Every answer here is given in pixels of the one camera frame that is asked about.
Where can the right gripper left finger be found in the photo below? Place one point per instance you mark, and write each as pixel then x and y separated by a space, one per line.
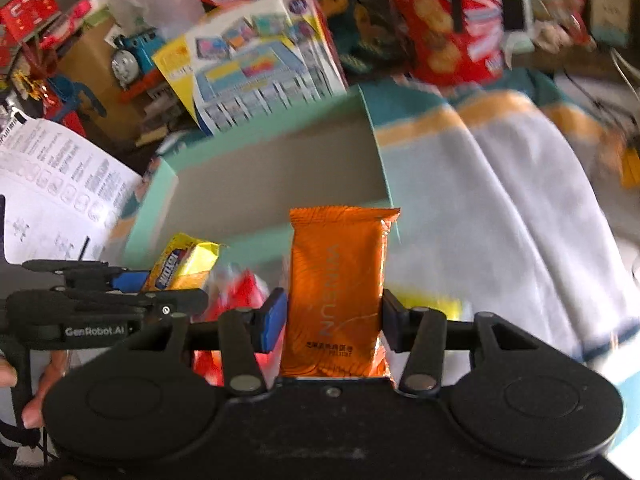
pixel 269 320

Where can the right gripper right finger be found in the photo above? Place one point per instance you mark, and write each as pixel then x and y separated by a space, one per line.
pixel 417 342

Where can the red snack packet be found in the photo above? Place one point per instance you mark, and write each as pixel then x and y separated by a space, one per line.
pixel 233 295

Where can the orange snack packet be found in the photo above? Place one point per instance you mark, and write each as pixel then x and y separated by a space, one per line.
pixel 337 271

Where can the yellow snack packet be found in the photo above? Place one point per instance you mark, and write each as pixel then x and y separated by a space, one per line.
pixel 185 263

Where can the left hand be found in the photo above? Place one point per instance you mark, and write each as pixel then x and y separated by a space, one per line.
pixel 55 369

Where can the white instruction sheet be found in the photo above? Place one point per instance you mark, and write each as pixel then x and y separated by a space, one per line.
pixel 63 193

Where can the mint green cardboard box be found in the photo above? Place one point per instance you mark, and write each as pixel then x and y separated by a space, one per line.
pixel 237 188

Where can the striped blanket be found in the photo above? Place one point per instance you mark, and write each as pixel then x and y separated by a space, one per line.
pixel 497 209

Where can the blue toy train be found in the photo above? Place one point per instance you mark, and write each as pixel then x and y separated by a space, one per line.
pixel 133 56

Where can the toy tablet box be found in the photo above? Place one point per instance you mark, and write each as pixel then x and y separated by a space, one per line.
pixel 251 61

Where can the red toy box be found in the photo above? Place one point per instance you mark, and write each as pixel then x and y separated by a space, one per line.
pixel 22 18

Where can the red biscuit tin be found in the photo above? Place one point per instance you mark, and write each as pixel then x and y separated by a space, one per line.
pixel 451 42

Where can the clear plastic bag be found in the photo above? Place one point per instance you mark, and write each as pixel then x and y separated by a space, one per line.
pixel 169 18

